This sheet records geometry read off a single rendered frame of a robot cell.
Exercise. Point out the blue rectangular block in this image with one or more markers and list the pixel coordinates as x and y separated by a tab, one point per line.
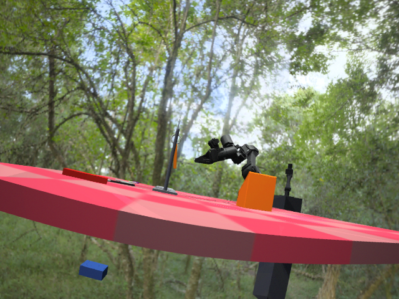
93	270

